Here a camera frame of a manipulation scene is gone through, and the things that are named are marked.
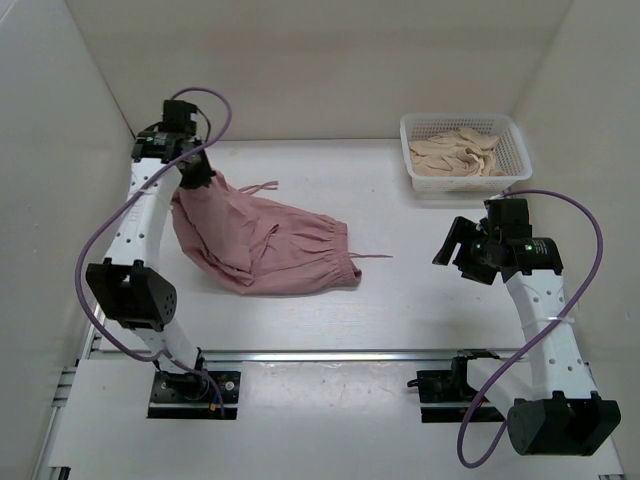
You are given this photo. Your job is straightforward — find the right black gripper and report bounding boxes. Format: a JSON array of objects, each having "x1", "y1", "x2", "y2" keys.
[{"x1": 431, "y1": 216, "x2": 499, "y2": 285}]

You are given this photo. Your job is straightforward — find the pink trousers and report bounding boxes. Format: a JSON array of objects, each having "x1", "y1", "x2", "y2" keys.
[{"x1": 171, "y1": 172, "x2": 362, "y2": 296}]

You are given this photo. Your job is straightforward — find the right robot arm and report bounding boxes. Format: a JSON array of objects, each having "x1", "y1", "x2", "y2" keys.
[{"x1": 433, "y1": 196, "x2": 621, "y2": 469}]

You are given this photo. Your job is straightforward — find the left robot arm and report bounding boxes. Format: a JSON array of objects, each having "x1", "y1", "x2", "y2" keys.
[{"x1": 85, "y1": 100, "x2": 210, "y2": 400}]

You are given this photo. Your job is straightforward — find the beige trousers in basket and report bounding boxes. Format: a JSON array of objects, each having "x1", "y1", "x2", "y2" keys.
[{"x1": 408, "y1": 127, "x2": 505, "y2": 177}]

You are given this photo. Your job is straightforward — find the white plastic basket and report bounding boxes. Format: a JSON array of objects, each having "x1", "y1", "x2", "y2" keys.
[{"x1": 400, "y1": 114, "x2": 532, "y2": 194}]

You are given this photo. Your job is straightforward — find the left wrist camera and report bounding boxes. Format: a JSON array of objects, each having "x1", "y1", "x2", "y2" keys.
[{"x1": 181, "y1": 101, "x2": 211, "y2": 135}]

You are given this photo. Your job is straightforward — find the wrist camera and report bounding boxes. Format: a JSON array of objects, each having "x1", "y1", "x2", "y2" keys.
[
  {"x1": 483, "y1": 195, "x2": 505, "y2": 207},
  {"x1": 181, "y1": 101, "x2": 211, "y2": 135}
]

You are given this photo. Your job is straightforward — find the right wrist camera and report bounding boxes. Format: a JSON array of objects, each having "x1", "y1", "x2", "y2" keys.
[{"x1": 483, "y1": 195, "x2": 505, "y2": 207}]

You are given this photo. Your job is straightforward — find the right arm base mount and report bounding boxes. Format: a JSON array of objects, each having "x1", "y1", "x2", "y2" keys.
[{"x1": 406, "y1": 349, "x2": 499, "y2": 424}]

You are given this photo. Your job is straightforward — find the aluminium rail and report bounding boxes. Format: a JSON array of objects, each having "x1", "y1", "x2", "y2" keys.
[{"x1": 199, "y1": 348, "x2": 531, "y2": 366}]

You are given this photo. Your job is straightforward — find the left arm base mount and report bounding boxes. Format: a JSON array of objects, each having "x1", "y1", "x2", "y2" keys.
[{"x1": 147, "y1": 362, "x2": 241, "y2": 421}]

